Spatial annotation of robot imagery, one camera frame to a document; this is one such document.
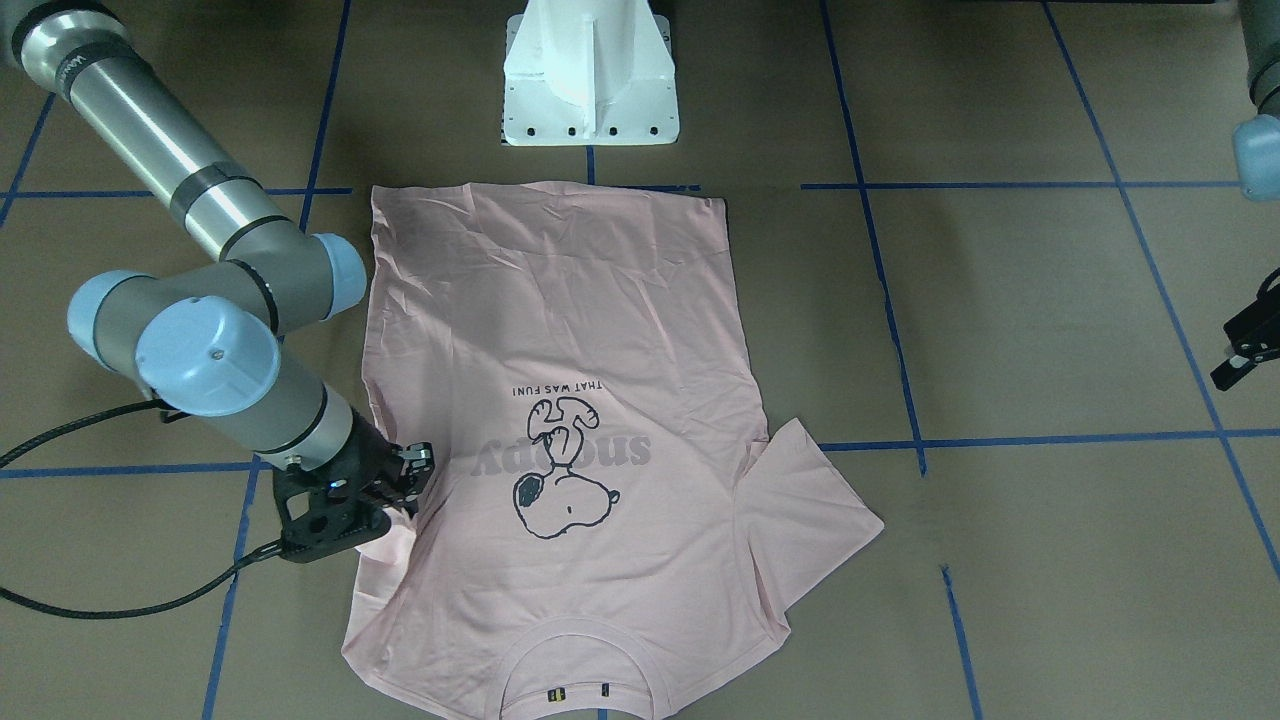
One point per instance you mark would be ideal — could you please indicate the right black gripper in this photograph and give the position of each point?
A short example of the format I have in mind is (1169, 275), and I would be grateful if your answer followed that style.
(379, 459)

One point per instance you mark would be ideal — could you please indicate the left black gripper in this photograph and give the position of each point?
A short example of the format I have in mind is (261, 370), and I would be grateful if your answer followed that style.
(1250, 336)

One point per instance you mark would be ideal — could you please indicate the pink Snoopy t-shirt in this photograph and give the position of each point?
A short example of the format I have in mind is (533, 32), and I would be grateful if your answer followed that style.
(611, 523)

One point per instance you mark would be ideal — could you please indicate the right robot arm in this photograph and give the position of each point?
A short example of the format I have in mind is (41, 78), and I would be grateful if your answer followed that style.
(207, 342)

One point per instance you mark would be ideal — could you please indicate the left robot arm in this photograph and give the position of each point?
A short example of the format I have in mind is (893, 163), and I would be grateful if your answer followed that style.
(1256, 141)

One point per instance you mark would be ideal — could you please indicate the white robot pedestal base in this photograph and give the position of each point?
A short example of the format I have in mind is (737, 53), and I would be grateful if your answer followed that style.
(589, 73)

